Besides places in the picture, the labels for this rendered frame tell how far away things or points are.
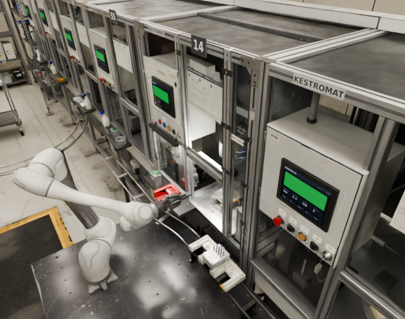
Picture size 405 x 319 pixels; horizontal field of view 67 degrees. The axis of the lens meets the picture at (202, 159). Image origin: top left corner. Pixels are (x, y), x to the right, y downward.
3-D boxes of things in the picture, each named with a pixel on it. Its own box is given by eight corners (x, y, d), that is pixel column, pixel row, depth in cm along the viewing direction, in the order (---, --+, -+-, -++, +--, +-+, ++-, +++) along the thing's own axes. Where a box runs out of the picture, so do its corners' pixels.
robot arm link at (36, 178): (47, 185, 151) (58, 169, 163) (9, 172, 147) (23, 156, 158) (42, 203, 158) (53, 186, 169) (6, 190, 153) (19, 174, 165)
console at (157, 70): (148, 121, 221) (138, 56, 195) (181, 110, 234) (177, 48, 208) (178, 145, 192) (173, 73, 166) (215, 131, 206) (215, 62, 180)
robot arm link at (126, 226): (148, 223, 178) (154, 221, 167) (123, 235, 171) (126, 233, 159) (140, 206, 179) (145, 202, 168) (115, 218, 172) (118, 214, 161)
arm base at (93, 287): (92, 300, 183) (90, 294, 180) (80, 274, 198) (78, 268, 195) (121, 283, 191) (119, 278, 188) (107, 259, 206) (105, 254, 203)
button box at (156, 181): (150, 184, 234) (149, 171, 228) (160, 180, 238) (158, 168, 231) (155, 190, 229) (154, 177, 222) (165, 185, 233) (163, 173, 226)
